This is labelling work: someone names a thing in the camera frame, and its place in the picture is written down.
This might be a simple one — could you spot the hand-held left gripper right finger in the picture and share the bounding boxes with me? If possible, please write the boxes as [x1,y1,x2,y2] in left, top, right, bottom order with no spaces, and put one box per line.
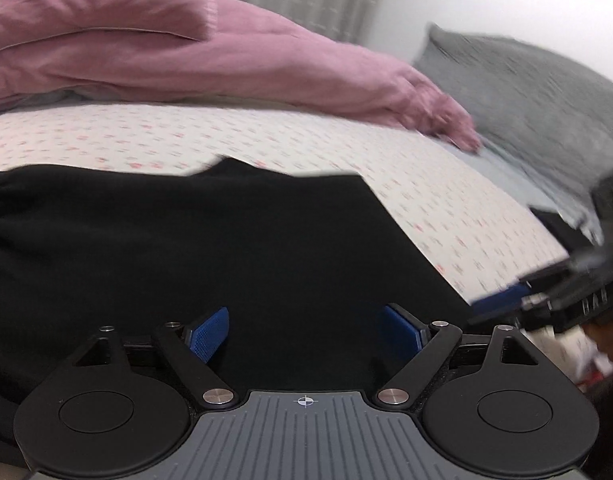
[377,303,542,408]

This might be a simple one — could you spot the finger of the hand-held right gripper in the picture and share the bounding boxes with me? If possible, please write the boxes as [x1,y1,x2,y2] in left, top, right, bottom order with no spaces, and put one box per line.
[469,259,573,325]
[529,207,596,257]

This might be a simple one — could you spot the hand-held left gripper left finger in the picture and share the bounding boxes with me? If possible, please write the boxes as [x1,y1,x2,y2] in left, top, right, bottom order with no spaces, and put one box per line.
[74,306,238,409]

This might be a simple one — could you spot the black pants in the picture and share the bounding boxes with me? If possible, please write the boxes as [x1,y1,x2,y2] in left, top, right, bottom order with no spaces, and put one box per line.
[0,157,475,466]

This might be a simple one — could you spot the light grey sheet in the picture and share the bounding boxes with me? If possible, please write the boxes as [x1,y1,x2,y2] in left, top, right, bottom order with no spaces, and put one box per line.
[454,142,605,246]

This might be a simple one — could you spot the white and red object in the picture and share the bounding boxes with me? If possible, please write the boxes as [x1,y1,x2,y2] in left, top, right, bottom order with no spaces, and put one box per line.
[531,324,613,394]

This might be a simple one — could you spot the grey pillow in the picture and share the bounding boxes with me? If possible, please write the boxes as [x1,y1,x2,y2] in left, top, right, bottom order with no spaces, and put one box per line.
[411,24,613,221]

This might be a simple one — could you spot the cherry print bedsheet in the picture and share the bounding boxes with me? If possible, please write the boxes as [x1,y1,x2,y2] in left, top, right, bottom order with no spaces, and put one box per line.
[0,104,572,306]

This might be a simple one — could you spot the pink duvet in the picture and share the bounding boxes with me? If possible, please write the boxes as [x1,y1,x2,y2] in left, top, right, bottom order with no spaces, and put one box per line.
[0,0,483,154]

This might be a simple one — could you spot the pink pillow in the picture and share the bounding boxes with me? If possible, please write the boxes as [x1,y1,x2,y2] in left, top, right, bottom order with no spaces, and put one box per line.
[0,0,218,58]

